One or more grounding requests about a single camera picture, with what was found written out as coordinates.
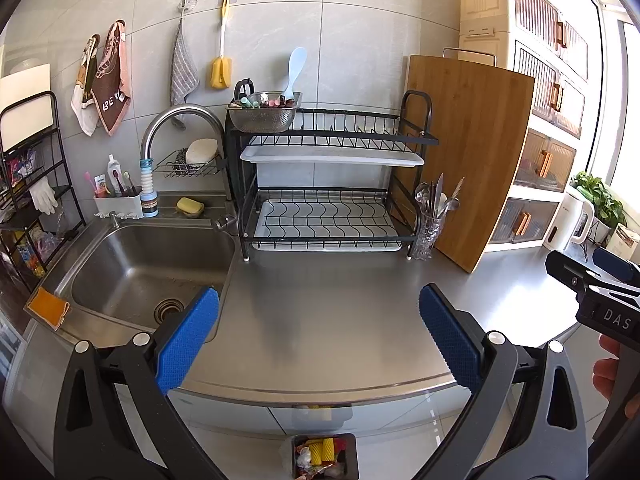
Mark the dark steel wool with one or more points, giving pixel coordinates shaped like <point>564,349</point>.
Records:
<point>178,164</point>

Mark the white narrow drip tray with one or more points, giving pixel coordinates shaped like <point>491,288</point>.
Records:
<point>330,156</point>

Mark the clear wall hook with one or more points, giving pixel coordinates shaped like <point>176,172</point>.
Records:
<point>188,2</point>

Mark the pink toothbrush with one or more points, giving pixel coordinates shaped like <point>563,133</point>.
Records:
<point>89,180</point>

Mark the sink drain strainer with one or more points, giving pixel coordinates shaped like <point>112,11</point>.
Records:
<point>167,310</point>

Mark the window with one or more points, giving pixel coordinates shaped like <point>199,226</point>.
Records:
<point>607,85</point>

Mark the cream paper box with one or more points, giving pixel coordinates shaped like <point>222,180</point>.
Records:
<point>625,240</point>

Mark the curved steel faucet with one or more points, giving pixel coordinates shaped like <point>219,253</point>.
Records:
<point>170,115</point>

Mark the white round scrubber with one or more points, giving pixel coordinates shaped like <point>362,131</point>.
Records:
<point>202,150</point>

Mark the red wrapper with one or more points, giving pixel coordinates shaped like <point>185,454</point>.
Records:
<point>340,449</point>

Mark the soap dish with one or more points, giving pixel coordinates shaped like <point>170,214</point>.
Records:
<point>192,214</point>

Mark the white board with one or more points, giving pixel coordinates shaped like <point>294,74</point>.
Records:
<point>25,95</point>

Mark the metal spoon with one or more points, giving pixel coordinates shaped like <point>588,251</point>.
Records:
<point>452,205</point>
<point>422,192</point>

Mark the stainless steel colander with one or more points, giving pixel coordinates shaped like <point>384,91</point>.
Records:
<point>265,117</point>

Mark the metal knife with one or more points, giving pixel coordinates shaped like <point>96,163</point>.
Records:
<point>439,190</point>

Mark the brown pink hand towel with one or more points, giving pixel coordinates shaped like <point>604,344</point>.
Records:
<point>112,95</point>

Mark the bamboo cutting board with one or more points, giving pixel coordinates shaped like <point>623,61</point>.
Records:
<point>475,160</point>

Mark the yellow bumpy wrapper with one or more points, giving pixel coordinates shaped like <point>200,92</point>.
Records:
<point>320,451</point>

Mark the black metal shelf rack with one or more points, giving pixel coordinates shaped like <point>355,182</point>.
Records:
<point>62,191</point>

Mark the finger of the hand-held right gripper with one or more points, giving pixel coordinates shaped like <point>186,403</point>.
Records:
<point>570,275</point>
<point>615,263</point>

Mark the white wide drip tray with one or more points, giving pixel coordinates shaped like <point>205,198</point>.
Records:
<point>280,230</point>

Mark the clear glass utensil holder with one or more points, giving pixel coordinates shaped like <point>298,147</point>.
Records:
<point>427,240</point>

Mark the white glove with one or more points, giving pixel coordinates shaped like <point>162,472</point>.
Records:
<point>44,197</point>

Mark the white squeeze tube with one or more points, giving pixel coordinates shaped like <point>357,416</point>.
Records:
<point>114,167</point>

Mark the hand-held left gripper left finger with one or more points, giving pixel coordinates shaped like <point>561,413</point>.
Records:
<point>190,335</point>

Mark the green potted plant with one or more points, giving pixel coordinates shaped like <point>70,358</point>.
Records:
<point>600,195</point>

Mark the yellow sponge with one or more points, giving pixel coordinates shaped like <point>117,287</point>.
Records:
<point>189,204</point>

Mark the stainless steel sink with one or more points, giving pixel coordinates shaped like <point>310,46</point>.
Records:
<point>125,270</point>

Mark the bundle of colourful chopsticks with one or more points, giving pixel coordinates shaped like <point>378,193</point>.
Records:
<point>260,104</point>

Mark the person's right hand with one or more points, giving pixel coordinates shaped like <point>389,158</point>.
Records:
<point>606,377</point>

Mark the white brown hand towel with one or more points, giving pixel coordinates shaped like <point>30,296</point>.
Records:
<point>85,105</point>

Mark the white toothbrush holder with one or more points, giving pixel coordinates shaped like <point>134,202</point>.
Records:
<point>117,206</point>

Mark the white electric kettle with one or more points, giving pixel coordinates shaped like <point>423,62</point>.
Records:
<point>567,220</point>

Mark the black plastic trash bin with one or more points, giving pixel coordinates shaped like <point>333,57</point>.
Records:
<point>352,460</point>

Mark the orange cleaning cloth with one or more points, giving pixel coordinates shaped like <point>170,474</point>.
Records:
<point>47,307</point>

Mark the thin straw brush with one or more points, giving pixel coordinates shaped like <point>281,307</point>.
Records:
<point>457,189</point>

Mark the small orange toothpaste tube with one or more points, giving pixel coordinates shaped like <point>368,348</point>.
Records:
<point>101,186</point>

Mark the dark toothbrush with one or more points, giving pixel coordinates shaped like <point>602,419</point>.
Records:
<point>118,180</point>

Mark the colourful packet bundle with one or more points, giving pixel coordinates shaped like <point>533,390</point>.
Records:
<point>22,165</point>
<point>30,255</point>

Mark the grey striped dishcloth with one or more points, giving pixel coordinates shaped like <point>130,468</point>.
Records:
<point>184,70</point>

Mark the green toothbrush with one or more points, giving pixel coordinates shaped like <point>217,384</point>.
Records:
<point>127,180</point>

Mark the light blue rice paddle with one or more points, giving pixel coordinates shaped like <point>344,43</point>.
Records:
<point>297,60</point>

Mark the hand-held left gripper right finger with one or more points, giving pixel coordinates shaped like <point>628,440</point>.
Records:
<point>450,340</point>

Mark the yellow bottle brush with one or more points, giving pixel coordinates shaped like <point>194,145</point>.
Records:
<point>220,75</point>

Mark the blue white faucet extender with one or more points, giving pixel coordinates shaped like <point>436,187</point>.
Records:
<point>148,202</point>

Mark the beige storage cabinet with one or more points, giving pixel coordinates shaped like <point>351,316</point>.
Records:
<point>490,10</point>

